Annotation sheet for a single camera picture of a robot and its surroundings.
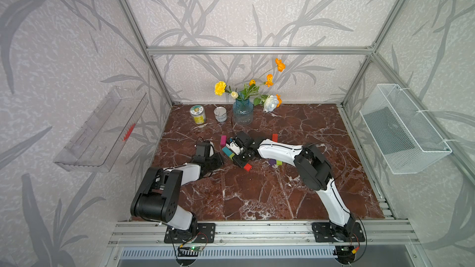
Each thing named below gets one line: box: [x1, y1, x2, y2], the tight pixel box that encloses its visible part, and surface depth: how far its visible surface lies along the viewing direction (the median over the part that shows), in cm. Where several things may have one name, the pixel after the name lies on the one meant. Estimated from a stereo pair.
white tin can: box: [213, 105, 228, 123], surface depth 112 cm
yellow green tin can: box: [189, 104, 207, 125], surface depth 110 cm
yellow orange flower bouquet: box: [213, 58, 286, 113], surface depth 91 cm
